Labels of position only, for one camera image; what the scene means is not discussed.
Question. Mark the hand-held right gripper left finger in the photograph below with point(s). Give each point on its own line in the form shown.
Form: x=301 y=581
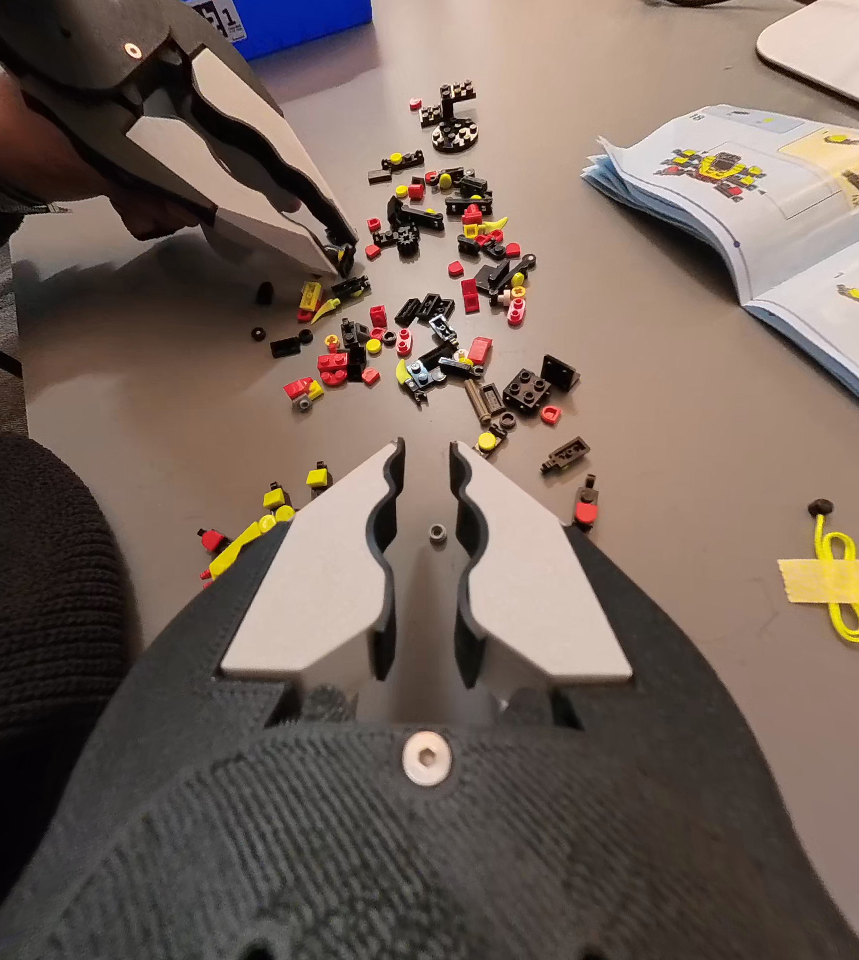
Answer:
x=309 y=592

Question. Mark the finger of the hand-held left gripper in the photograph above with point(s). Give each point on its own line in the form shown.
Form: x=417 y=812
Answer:
x=197 y=161
x=242 y=112

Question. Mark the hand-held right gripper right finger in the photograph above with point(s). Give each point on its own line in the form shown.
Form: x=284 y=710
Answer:
x=542 y=600

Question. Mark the yellow black red lego model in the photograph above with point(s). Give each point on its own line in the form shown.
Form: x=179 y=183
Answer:
x=238 y=551

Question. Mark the black lego plate yellow tile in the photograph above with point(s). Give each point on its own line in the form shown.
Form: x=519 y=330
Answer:
x=486 y=442

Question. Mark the small black yellow lego piece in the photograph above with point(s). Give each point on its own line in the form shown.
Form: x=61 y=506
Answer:
x=343 y=259

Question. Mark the pile of lego pieces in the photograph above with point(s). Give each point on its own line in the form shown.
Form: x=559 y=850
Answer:
x=414 y=315

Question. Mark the red black lego clip piece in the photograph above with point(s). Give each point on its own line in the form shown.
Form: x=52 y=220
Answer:
x=585 y=511

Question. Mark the black lego hinge plate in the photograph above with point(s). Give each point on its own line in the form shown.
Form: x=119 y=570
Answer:
x=566 y=454

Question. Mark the black round lego stand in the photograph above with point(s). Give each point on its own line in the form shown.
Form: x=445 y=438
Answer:
x=453 y=127

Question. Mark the lego instruction booklet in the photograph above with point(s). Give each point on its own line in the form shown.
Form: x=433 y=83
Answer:
x=737 y=195

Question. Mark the person's left hand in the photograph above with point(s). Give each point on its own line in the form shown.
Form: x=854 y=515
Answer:
x=17 y=127

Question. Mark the blue plastic bin white label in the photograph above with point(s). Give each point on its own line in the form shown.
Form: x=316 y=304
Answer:
x=309 y=26

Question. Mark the yellow tape strip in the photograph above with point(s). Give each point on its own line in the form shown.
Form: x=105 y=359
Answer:
x=797 y=581

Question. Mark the black knit sweater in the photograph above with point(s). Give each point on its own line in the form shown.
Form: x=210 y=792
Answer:
x=24 y=637

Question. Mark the silver monitor stand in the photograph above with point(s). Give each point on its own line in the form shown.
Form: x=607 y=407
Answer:
x=849 y=52

